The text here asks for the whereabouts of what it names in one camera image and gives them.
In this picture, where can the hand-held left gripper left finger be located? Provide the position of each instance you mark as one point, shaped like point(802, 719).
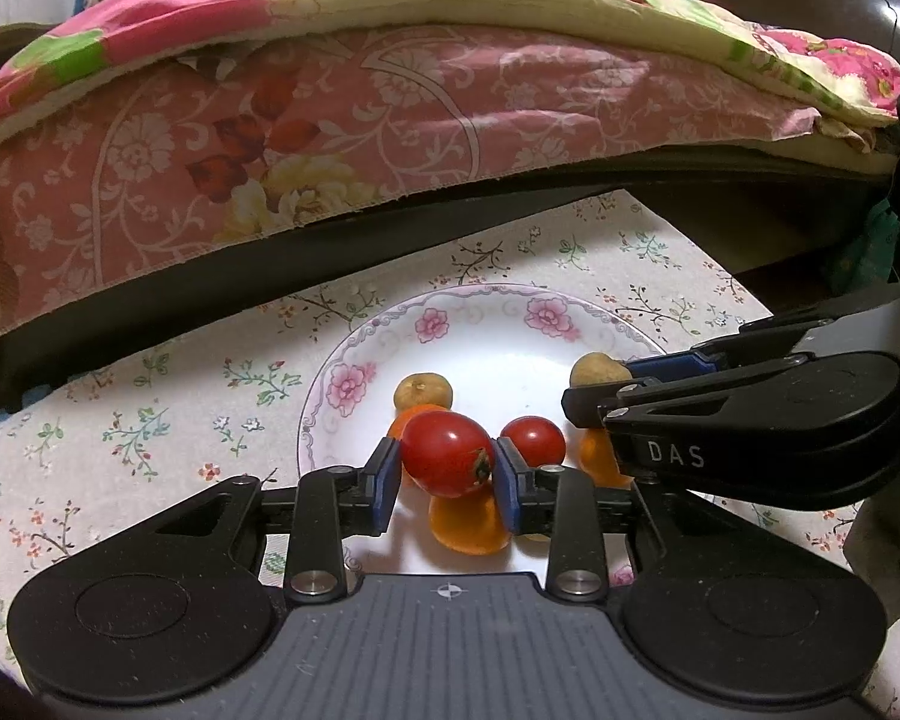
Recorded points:
point(385, 485)

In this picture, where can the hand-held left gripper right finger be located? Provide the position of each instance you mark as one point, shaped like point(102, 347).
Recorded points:
point(506, 496)

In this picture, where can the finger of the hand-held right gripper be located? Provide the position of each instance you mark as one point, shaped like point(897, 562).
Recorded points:
point(667, 367)
point(581, 405)

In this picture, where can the tan longan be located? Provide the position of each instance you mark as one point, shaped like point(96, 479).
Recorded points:
point(422, 392)
point(596, 369)

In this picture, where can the small orange mandarin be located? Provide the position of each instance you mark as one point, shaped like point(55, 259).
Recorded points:
point(596, 457)

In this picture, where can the round red tomato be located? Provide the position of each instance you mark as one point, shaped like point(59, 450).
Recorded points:
point(534, 441)

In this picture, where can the oblong red tomato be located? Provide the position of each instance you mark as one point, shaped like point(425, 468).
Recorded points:
point(446, 454)

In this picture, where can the white pink-flowered plate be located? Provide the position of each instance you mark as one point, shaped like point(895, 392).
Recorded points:
point(495, 360)

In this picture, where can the teal cloth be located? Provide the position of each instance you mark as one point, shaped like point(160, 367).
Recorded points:
point(866, 247)

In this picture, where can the floral printed tablecloth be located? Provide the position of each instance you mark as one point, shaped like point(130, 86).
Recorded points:
point(157, 427)

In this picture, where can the dark bed edge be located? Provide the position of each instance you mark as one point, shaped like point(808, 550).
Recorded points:
point(270, 266)

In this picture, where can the pink floral blanket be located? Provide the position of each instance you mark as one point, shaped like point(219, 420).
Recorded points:
point(345, 112)

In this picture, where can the dark wooden headboard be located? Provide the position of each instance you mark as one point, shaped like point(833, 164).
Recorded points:
point(795, 0)

